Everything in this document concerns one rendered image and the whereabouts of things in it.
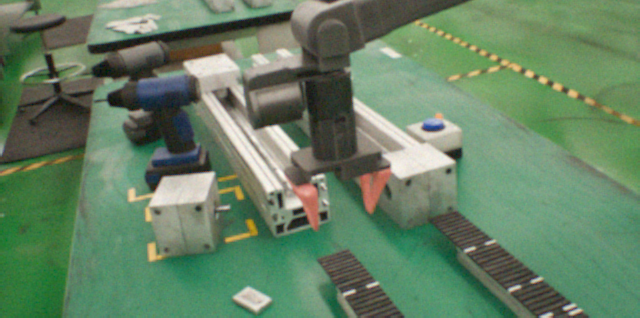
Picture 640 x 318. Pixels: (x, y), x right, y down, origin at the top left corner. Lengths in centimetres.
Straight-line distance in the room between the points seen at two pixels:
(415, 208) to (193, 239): 36
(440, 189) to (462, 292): 20
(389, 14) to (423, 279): 39
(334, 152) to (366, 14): 17
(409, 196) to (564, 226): 24
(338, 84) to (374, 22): 8
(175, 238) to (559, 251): 58
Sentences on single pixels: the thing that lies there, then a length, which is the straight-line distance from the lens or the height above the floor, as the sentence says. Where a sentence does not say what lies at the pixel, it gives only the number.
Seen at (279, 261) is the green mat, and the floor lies 78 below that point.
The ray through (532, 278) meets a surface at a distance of 87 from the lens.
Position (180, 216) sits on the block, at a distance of 102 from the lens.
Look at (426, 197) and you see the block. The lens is 102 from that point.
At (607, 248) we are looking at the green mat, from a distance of 101.
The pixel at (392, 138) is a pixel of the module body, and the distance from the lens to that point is 115.
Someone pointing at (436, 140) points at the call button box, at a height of 83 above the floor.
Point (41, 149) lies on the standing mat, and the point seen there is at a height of 2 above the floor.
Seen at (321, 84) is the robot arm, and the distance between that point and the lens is 72.
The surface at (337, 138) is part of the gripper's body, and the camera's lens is 74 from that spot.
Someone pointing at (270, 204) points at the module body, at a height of 84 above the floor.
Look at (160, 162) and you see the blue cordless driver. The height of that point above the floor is 84.
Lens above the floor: 133
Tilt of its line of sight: 23 degrees down
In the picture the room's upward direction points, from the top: 7 degrees counter-clockwise
